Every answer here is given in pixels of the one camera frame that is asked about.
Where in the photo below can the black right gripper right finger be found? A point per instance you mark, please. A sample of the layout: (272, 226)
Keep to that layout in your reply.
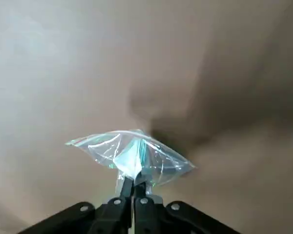
(156, 212)

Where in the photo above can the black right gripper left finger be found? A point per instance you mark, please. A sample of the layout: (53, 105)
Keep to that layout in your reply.
(112, 209)

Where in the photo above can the clear zip bag with gauze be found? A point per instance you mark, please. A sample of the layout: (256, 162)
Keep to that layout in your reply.
(129, 151)

